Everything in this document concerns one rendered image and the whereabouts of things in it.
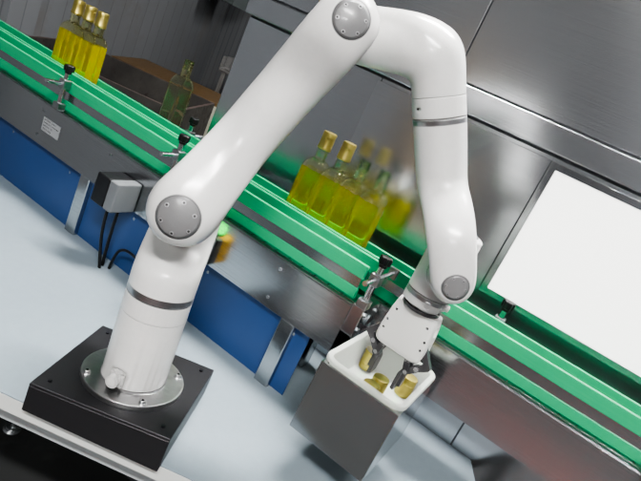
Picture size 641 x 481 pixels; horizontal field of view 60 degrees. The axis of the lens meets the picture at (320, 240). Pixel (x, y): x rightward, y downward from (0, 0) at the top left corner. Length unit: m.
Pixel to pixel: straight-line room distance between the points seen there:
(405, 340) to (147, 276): 0.48
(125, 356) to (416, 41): 0.72
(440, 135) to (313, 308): 0.51
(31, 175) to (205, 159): 1.07
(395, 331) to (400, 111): 0.60
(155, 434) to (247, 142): 0.51
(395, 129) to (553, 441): 0.79
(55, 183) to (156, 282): 0.89
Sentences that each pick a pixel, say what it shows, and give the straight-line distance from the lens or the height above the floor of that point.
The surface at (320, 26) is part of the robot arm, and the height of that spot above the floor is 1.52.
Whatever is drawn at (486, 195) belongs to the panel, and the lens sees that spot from 1.37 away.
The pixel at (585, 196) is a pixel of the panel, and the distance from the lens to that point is 1.35.
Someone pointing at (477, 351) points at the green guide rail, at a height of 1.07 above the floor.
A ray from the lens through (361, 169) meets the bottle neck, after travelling 1.32.
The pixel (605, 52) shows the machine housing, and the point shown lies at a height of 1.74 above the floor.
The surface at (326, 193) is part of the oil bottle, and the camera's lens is 1.35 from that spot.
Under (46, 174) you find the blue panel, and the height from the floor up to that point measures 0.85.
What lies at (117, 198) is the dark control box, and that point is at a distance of 1.49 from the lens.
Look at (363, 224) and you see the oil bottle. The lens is 1.30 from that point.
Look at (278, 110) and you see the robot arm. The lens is 0.90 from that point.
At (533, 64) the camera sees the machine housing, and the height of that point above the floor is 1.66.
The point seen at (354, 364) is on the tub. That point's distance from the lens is 1.22.
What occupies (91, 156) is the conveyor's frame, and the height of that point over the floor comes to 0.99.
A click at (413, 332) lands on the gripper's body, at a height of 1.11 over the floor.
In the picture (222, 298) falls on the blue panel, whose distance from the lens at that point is 1.41.
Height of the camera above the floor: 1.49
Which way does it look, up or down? 17 degrees down
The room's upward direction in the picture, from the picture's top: 25 degrees clockwise
